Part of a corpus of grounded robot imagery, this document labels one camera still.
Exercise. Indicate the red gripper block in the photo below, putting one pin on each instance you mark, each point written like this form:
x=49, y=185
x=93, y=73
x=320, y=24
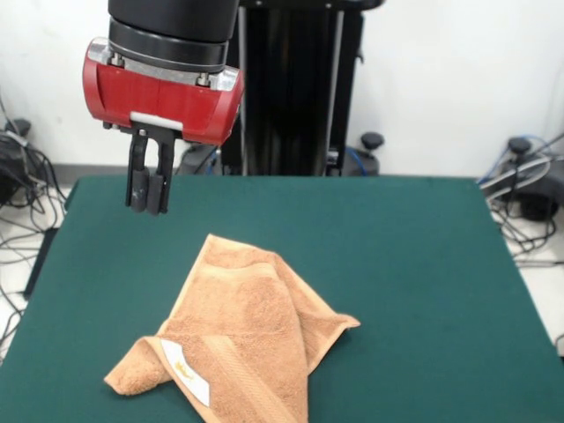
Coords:
x=167, y=106

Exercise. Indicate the tan terry towel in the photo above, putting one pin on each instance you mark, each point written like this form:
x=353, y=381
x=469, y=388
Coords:
x=247, y=317

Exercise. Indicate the dark green table cloth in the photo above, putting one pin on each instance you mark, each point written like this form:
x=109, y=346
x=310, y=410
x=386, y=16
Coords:
x=396, y=264

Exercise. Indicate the black pedestal leg with knob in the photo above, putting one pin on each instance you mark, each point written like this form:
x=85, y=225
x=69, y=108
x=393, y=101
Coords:
x=372, y=140
x=198, y=158

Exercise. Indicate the black pedestal foot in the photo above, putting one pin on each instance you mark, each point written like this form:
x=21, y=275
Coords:
x=519, y=145
x=17, y=125

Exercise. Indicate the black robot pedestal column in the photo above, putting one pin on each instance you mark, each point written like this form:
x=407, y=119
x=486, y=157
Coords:
x=286, y=88

